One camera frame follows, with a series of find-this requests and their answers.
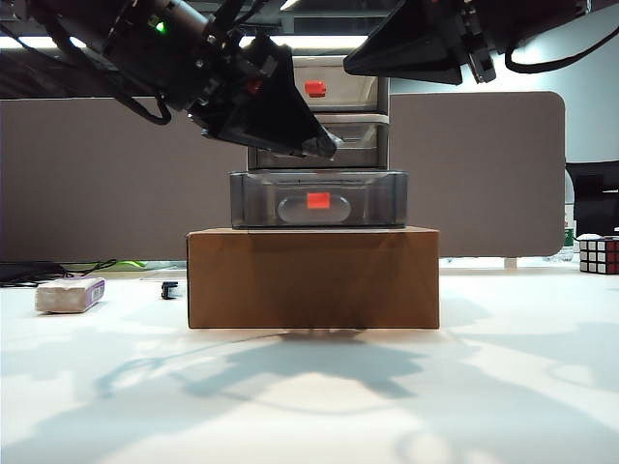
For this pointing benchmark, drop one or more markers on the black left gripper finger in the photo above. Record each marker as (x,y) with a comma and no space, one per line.
(271,137)
(280,96)

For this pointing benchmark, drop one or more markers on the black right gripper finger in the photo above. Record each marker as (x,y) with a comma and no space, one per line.
(411,38)
(425,75)

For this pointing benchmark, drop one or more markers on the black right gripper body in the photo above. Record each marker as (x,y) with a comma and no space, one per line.
(476,43)

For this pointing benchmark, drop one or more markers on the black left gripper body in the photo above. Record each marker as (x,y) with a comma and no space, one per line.
(227,77)

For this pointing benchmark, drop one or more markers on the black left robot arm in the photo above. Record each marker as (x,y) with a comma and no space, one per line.
(135,43)

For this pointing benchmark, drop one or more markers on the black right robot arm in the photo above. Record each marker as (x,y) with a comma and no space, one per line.
(541,19)

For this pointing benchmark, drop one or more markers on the long ceiling light strip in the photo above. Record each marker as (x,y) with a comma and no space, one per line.
(329,41)

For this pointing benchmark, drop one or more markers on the brown cardboard box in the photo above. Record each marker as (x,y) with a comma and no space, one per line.
(309,280)

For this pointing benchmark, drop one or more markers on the grey desk partition screen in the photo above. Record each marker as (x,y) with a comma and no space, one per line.
(121,193)

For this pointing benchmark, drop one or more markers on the small black clip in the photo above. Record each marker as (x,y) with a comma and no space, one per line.
(168,291)

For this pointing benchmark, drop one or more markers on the green flat object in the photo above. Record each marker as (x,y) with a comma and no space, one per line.
(129,265)

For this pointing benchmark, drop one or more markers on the black office chair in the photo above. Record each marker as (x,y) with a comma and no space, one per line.
(597,203)

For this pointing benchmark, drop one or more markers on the clear bottle with green label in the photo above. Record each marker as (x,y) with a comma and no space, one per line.
(568,232)

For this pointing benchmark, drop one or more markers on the Rubik's cube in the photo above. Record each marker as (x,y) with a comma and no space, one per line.
(599,256)

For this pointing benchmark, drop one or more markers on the tissue pack with purple label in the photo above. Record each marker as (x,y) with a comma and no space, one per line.
(67,296)

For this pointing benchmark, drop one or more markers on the white drawer cabinet frame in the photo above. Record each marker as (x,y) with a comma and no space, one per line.
(382,145)

